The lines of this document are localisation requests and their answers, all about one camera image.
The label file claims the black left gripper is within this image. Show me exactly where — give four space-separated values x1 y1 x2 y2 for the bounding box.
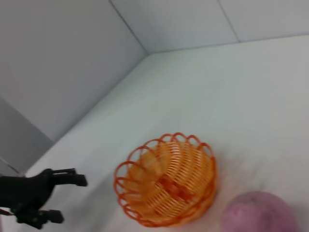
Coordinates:
0 168 88 230

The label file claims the orange woven plastic basket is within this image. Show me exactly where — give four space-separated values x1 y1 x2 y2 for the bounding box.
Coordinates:
113 132 217 229

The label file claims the pink peach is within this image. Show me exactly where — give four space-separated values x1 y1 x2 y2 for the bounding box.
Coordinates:
220 190 300 232

